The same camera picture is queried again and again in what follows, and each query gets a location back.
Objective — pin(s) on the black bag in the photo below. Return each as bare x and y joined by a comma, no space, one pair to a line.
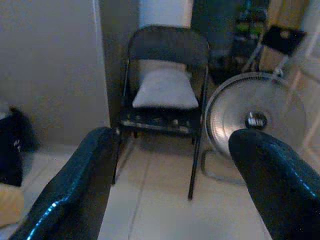
12,150

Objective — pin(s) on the silver round floor fan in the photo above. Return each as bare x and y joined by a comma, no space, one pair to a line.
225,112

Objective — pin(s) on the small black square stool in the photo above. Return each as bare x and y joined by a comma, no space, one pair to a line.
282,40

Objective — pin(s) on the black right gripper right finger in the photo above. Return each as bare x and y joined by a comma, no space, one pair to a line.
280,187

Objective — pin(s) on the white square cushion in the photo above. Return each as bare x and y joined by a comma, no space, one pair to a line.
165,90

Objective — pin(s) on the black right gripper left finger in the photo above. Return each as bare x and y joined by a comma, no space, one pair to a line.
75,187

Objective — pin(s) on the light wooden panel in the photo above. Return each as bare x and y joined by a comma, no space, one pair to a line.
287,12

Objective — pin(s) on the dark shelf unit with bottles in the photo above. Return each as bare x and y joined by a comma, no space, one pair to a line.
225,50

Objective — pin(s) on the black metal folding chair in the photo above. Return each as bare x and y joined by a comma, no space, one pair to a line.
170,42

